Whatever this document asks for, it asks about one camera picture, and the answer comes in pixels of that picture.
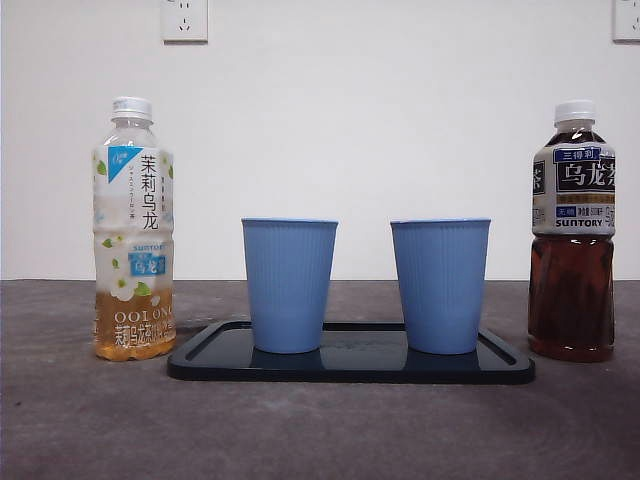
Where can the blue ribbed plastic cup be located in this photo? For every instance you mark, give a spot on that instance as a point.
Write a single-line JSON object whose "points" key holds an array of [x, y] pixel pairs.
{"points": [[440, 285], [289, 285]]}

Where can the jasmine oolong tea bottle white label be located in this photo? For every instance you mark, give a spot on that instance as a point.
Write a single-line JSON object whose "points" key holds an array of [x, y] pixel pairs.
{"points": [[134, 200]]}

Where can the white wall socket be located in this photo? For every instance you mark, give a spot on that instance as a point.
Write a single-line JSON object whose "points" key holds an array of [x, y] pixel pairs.
{"points": [[627, 20], [184, 22]]}

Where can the dark rectangular tray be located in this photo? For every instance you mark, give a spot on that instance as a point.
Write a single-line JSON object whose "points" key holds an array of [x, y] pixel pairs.
{"points": [[350, 370]]}

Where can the dark oolong tea bottle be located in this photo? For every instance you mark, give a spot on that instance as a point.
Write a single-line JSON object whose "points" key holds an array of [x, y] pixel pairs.
{"points": [[572, 300]]}

